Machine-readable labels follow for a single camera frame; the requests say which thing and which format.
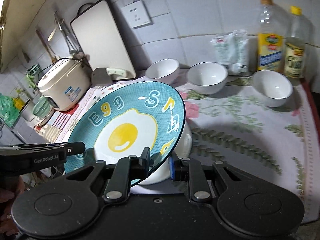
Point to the white rice cooker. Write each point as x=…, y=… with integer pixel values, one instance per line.
x=64, y=84

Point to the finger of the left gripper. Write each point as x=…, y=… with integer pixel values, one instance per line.
x=72, y=148

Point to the blue egg plate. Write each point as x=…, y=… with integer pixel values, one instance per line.
x=144, y=114

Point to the wooden spatula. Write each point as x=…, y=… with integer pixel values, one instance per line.
x=46, y=45

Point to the person's hand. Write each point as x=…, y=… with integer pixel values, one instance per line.
x=10, y=190

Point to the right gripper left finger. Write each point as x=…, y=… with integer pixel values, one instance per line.
x=126, y=169

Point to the cleaver with white handle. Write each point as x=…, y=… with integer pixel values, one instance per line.
x=104, y=76

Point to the floral tablecloth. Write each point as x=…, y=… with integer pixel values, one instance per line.
x=279, y=145

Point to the hanging ladle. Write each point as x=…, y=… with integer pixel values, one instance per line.
x=69, y=38

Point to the white cutting board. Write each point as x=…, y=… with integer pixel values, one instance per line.
x=100, y=39

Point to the white bowl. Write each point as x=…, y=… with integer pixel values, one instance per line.
x=165, y=71
x=272, y=88
x=182, y=150
x=207, y=77

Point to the white vinegar bottle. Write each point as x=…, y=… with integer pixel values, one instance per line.
x=295, y=45

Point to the green bowl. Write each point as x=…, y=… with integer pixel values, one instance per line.
x=42, y=107

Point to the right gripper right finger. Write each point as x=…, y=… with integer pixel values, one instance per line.
x=191, y=172

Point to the white salt bag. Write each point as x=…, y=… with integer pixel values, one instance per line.
x=232, y=51

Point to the white wall socket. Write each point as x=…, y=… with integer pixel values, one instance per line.
x=136, y=14

